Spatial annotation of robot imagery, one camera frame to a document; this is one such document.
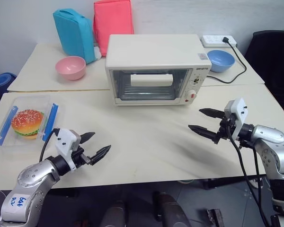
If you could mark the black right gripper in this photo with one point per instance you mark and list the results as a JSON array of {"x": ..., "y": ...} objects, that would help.
[{"x": 226, "y": 131}]

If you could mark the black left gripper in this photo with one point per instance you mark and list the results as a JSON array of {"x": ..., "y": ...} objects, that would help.
[{"x": 77, "y": 158}]

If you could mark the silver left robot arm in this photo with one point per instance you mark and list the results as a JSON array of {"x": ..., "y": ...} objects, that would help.
[{"x": 33, "y": 179}]

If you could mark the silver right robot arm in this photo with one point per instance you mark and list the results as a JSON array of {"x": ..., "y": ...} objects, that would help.
[{"x": 272, "y": 139}]

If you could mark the white knob with red mark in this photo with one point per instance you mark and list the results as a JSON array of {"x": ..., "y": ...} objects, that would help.
[{"x": 191, "y": 95}]

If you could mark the clear plastic container blue clips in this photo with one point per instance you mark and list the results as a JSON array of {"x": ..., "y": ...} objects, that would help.
[{"x": 26, "y": 99}]

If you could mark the cream toaster oven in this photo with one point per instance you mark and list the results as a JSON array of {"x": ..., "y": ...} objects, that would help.
[{"x": 153, "y": 50}]

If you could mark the blue container latch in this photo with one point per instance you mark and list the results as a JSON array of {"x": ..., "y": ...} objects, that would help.
[
  {"x": 50, "y": 120},
  {"x": 6, "y": 125}
]

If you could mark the blue bowl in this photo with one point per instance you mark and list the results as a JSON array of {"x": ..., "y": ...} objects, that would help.
[{"x": 221, "y": 62}]

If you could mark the toy hamburger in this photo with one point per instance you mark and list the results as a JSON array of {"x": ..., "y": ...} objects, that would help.
[{"x": 27, "y": 123}]

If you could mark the pink bowl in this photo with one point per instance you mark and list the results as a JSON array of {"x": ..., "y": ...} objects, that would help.
[{"x": 70, "y": 68}]

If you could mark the white power strip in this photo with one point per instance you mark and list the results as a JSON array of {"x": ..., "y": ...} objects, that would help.
[{"x": 213, "y": 41}]

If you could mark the black chair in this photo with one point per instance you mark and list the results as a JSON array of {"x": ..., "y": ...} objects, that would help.
[{"x": 272, "y": 61}]

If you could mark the dark rounded shape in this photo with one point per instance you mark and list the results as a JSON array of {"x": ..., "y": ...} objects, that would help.
[{"x": 170, "y": 210}]

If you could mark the dark flat block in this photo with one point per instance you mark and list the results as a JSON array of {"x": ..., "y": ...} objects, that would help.
[{"x": 217, "y": 218}]

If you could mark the blue rolled foam mat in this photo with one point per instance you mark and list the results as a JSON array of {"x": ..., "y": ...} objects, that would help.
[{"x": 2, "y": 82}]

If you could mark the blue fabric bag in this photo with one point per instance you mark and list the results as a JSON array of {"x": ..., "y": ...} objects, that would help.
[{"x": 73, "y": 35}]

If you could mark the coral pink fabric bag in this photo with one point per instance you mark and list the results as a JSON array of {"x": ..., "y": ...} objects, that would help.
[{"x": 113, "y": 23}]

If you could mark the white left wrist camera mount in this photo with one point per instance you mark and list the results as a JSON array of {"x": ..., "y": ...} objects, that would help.
[{"x": 65, "y": 139}]

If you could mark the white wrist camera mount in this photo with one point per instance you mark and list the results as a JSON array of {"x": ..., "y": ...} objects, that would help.
[
  {"x": 65, "y": 139},
  {"x": 239, "y": 111}
]

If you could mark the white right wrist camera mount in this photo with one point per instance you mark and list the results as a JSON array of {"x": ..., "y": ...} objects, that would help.
[{"x": 239, "y": 111}]

